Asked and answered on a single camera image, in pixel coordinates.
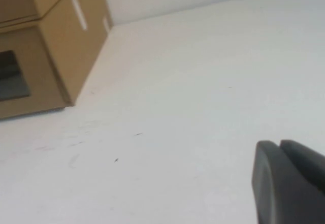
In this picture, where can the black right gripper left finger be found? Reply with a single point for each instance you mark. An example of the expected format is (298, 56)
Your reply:
(279, 188)

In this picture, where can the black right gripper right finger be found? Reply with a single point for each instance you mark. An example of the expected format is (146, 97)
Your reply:
(304, 160)

